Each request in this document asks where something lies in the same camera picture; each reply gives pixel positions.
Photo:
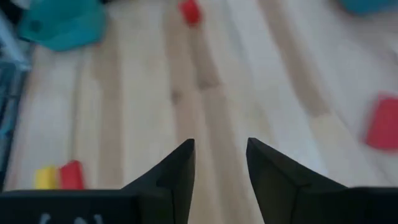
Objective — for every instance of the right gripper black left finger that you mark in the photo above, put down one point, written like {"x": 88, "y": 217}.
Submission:
{"x": 109, "y": 205}

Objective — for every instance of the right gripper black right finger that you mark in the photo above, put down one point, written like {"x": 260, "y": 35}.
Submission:
{"x": 311, "y": 199}

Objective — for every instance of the large red block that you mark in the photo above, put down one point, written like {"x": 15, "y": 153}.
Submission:
{"x": 384, "y": 124}

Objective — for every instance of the small red block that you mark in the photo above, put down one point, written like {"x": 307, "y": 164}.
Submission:
{"x": 71, "y": 175}
{"x": 190, "y": 12}

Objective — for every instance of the yellow cylinder block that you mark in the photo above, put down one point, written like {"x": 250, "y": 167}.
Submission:
{"x": 46, "y": 178}

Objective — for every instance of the teal plastic bin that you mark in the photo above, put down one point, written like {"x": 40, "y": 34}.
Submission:
{"x": 62, "y": 21}

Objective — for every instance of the blue plastic bin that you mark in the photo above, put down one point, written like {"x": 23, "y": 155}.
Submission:
{"x": 367, "y": 4}

